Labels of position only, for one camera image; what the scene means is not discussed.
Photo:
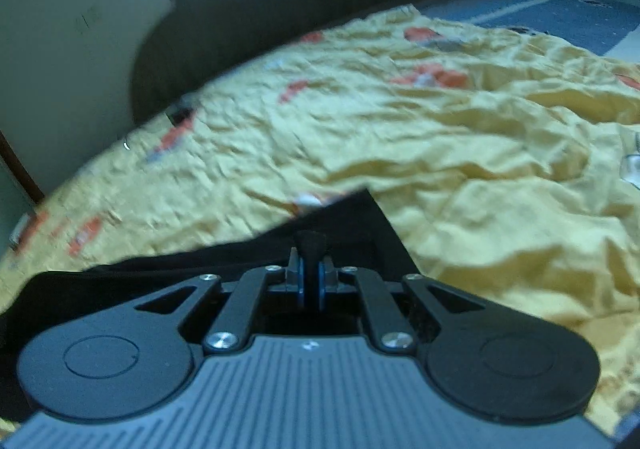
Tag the grey striped mattress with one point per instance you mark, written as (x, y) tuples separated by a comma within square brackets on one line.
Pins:
[(550, 14)]

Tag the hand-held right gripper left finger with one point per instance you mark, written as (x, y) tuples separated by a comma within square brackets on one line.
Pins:
[(298, 279)]

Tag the brown wooden door frame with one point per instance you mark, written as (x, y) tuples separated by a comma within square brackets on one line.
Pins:
[(20, 169)]

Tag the dark padded headboard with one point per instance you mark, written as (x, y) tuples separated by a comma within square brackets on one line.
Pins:
[(280, 14)]

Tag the black pants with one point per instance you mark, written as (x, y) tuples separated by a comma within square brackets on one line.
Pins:
[(345, 224)]

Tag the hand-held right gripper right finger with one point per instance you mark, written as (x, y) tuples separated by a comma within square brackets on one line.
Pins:
[(322, 280)]

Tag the yellow printed bed sheet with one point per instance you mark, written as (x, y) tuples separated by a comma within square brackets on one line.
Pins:
[(400, 129)]

